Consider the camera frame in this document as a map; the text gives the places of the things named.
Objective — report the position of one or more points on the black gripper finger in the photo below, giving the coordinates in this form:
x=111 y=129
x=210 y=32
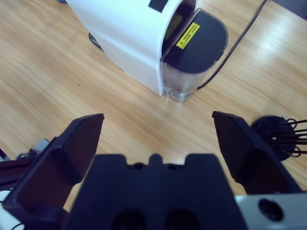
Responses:
x=256 y=163
x=48 y=177

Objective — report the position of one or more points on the white capsule coffee machine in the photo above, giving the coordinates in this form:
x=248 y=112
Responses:
x=124 y=36

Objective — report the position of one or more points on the clear water tank black lid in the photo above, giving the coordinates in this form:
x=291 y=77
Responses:
x=201 y=48

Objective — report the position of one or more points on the black drip tray metal grille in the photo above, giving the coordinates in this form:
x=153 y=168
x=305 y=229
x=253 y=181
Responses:
x=94 y=40

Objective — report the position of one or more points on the grey camera mount plate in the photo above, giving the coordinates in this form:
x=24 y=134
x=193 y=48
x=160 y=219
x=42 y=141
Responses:
x=43 y=143

